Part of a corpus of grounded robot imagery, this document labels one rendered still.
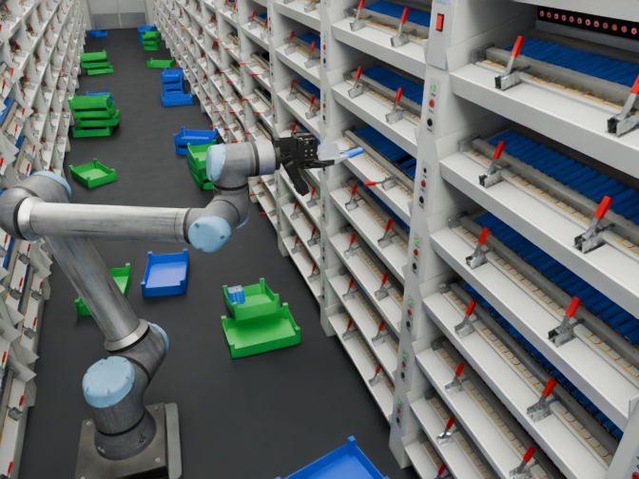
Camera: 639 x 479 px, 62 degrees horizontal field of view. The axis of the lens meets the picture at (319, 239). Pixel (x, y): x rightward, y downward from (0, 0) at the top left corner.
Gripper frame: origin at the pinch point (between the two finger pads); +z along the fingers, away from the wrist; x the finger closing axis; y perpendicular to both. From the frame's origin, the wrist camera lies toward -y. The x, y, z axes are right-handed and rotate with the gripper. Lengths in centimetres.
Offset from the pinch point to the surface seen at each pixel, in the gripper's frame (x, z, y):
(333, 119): 38.9, 13.3, -1.7
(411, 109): -4.9, 17.3, 13.4
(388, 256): -9.3, 12.8, -29.1
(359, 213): 17.7, 15.7, -28.2
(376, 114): 4.5, 11.8, 9.8
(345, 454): -20, -1, -99
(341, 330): 28, 17, -87
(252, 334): 52, -15, -99
